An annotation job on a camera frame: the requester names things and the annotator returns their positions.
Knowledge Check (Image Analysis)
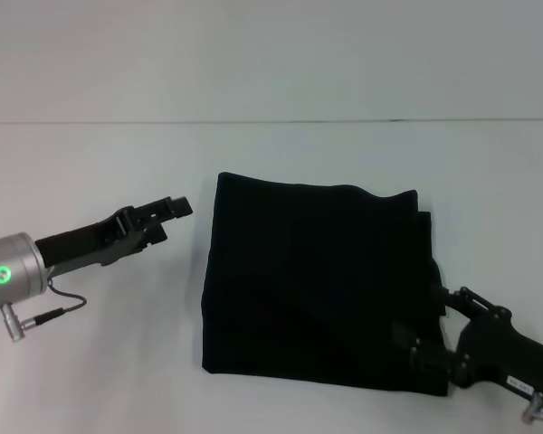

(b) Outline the wrist cable with connector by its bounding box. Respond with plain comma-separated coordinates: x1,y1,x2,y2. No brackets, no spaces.
0,278,89,344
519,391,543,418

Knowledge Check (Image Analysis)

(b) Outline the left wrist cable with connector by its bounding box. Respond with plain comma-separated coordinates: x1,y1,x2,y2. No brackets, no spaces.
0,278,89,344

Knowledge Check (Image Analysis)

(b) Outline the right wrist cable with connector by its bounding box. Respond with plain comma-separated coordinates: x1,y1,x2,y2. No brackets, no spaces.
519,391,543,418

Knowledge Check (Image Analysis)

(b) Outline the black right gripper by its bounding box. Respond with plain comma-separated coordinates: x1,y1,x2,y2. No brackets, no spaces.
390,281,543,404

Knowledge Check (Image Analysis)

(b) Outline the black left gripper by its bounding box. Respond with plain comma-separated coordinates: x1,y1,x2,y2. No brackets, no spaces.
34,194,195,278

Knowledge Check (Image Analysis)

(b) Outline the black shirt with FREE print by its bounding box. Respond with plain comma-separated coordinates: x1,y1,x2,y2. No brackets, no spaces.
200,171,453,399

